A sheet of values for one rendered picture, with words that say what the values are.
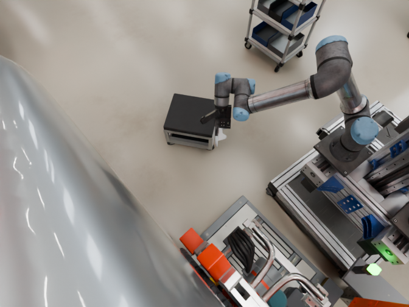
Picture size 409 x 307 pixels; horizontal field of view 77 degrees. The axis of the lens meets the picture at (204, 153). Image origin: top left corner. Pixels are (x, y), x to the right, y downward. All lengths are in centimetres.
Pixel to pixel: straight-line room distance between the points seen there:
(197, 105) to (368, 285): 163
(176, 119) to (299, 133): 115
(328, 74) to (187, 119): 126
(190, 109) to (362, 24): 243
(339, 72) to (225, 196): 140
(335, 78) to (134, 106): 197
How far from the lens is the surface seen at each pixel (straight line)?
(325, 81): 107
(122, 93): 278
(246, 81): 126
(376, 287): 188
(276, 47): 288
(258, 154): 234
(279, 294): 138
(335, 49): 114
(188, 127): 203
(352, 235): 214
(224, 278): 97
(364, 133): 139
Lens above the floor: 207
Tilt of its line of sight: 65 degrees down
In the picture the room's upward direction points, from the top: 1 degrees counter-clockwise
